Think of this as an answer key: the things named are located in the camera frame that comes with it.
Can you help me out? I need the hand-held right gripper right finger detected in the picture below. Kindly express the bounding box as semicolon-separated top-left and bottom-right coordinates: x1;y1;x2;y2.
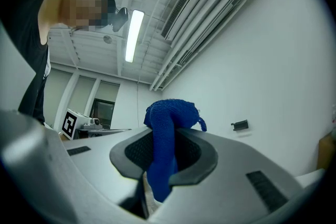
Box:
148;128;313;224

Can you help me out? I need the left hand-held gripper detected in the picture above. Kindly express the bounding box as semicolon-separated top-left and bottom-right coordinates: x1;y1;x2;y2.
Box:
60;109;132;140

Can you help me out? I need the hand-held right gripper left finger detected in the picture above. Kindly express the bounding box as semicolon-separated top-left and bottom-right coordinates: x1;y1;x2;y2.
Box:
61;127;155;224

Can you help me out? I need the blue cleaning cloth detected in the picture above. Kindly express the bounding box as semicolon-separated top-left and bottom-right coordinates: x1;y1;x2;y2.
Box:
143;98;207;202

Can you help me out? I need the ceiling tube light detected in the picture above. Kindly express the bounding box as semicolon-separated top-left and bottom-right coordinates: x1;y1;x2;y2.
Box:
125;9;145;63

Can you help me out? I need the intact cardboard box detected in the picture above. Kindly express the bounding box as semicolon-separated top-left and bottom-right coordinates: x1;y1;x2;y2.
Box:
316;131;336;170

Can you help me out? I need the person's head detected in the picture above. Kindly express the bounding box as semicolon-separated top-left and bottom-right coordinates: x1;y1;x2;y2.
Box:
39;0;116;45

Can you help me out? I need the person's black shirt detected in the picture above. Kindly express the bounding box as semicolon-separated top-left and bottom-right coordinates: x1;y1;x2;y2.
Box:
0;0;52;124

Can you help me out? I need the white ceiling air conditioner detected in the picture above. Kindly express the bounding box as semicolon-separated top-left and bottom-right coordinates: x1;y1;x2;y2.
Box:
160;0;218;41

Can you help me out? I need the white ceiling pipe run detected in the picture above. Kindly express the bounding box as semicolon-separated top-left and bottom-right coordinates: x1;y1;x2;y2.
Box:
149;0;283;91

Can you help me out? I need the thin wall cable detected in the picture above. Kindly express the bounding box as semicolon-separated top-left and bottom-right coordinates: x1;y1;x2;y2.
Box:
135;78;140;128

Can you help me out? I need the black wall shelf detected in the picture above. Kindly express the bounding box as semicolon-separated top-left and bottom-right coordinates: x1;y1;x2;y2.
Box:
230;119;249;131

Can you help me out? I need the black head camera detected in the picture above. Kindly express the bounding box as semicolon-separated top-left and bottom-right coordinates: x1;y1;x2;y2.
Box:
111;7;130;33

